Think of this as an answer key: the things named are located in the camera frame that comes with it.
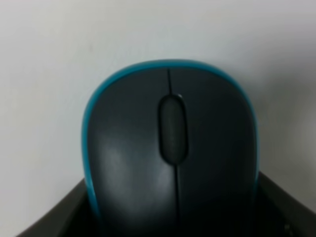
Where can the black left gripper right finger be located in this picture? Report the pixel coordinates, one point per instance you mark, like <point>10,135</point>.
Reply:
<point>278,214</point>

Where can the black and teal computer mouse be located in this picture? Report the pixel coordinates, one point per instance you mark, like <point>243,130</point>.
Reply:
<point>170,149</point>

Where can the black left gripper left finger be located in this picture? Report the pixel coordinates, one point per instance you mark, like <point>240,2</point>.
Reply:
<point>71,217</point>

